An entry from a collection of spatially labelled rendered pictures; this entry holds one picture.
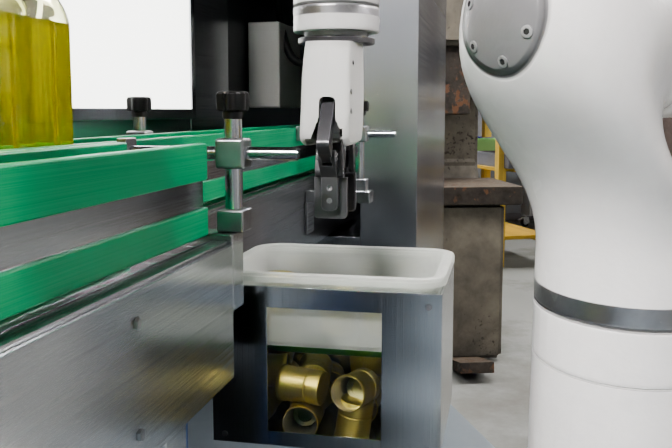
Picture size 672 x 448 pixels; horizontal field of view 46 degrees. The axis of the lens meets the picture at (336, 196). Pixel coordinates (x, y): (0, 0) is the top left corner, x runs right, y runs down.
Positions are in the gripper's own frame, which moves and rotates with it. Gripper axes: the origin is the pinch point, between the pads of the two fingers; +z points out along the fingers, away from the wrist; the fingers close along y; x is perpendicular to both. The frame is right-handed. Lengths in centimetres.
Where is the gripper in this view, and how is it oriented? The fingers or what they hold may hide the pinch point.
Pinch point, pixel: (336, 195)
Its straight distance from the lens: 79.9
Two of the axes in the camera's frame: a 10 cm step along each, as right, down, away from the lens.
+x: 9.9, 0.2, -1.7
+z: 0.0, 9.9, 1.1
